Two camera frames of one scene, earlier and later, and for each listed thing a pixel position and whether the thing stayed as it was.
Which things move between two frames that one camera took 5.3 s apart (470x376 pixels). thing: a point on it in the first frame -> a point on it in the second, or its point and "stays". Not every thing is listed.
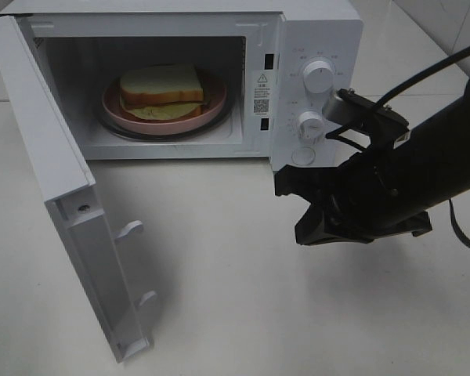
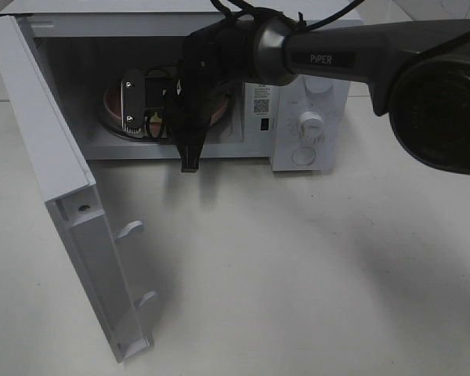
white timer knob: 310,125 stays
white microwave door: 72,197 stays
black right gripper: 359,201 -> 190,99
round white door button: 303,156 stays
